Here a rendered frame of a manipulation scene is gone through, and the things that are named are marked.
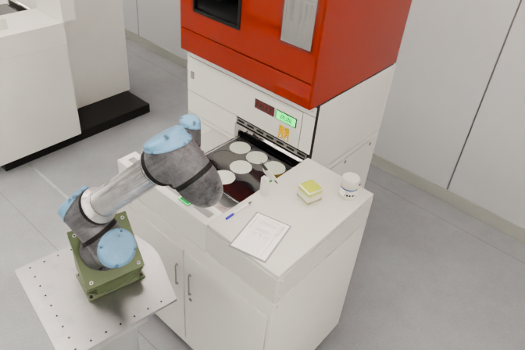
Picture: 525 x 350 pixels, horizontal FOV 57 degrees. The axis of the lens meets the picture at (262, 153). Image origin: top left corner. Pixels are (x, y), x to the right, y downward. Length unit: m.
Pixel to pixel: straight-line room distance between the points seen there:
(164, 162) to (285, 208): 0.78
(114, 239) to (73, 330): 0.37
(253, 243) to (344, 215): 0.39
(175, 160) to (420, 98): 2.54
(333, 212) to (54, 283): 1.05
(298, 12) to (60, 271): 1.29
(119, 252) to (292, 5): 1.09
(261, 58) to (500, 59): 1.66
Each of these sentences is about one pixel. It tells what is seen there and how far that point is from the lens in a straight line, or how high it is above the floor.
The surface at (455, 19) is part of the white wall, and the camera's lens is 3.30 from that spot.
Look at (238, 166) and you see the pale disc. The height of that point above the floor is 0.90.
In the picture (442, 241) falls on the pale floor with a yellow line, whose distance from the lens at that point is 3.44.
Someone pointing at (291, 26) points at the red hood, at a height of 1.55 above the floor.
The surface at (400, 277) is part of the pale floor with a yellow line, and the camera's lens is 3.11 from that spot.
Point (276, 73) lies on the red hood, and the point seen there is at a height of 1.32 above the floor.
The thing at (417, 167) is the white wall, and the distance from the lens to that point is 3.75.
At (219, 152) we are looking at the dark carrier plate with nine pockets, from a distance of 2.27.
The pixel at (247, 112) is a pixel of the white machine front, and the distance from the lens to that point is 2.34.
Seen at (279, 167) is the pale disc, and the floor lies 0.90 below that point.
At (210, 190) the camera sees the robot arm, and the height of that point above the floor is 1.42.
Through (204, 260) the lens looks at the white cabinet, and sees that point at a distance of 1.95.
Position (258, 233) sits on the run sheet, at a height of 0.97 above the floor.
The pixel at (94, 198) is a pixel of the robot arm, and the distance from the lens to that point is 1.46.
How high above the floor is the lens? 2.22
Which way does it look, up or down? 35 degrees down
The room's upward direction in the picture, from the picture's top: 6 degrees clockwise
